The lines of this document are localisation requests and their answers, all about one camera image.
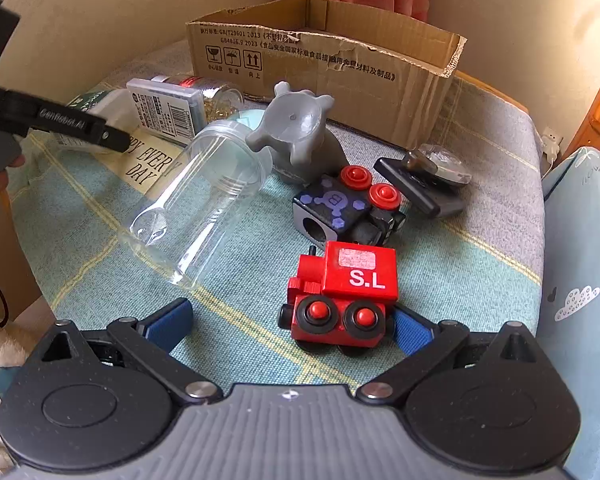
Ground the white green medicine bottle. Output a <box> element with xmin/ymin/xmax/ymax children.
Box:
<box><xmin>38</xmin><ymin>89</ymin><xmax>138</xmax><ymax>153</ymax></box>

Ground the red toy train block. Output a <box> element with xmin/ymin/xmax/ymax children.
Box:
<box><xmin>277</xmin><ymin>242</ymin><xmax>399</xmax><ymax>356</ymax></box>

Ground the clear plastic jar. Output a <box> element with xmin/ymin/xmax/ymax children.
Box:
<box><xmin>120</xmin><ymin>120</ymin><xmax>273</xmax><ymax>288</ymax></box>

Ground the pink refill case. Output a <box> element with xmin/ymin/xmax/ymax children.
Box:
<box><xmin>126</xmin><ymin>78</ymin><xmax>208</xmax><ymax>146</ymax></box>

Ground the black remote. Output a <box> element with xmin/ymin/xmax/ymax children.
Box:
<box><xmin>374</xmin><ymin>157</ymin><xmax>466</xmax><ymax>219</ymax></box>

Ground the dark blue toy block car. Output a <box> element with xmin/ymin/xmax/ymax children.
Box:
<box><xmin>292</xmin><ymin>165</ymin><xmax>406</xmax><ymax>247</ymax></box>

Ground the golden capsule bottle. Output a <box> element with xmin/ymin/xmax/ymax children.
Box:
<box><xmin>151</xmin><ymin>73</ymin><xmax>245</xmax><ymax>122</ymax></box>

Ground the light blue egg case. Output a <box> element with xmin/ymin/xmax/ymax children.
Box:
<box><xmin>228</xmin><ymin>108</ymin><xmax>264</xmax><ymax>130</ymax></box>

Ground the grey animal figurine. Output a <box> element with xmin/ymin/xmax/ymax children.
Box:
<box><xmin>246</xmin><ymin>81</ymin><xmax>349</xmax><ymax>185</ymax></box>

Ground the yellow greeting card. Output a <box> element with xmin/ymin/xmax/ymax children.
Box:
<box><xmin>94</xmin><ymin>128</ymin><xmax>183</xmax><ymax>194</ymax></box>

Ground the blue floral bed sheet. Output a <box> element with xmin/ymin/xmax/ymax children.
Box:
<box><xmin>536</xmin><ymin>148</ymin><xmax>600</xmax><ymax>479</ymax></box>

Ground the open cardboard box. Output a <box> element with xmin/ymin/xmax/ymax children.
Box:
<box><xmin>186</xmin><ymin>0</ymin><xmax>466</xmax><ymax>150</ymax></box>

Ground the white wall charger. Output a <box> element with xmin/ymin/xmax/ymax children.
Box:
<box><xmin>541</xmin><ymin>127</ymin><xmax>564</xmax><ymax>164</ymax></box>

